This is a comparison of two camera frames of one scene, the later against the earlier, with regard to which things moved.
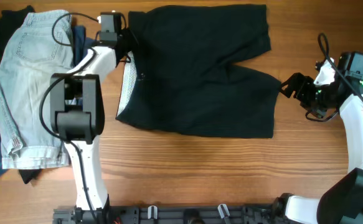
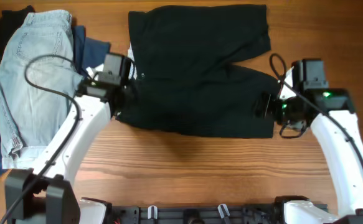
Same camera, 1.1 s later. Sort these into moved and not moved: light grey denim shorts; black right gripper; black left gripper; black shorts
Moved: black right gripper; black left gripper
Not moved: light grey denim shorts; black shorts
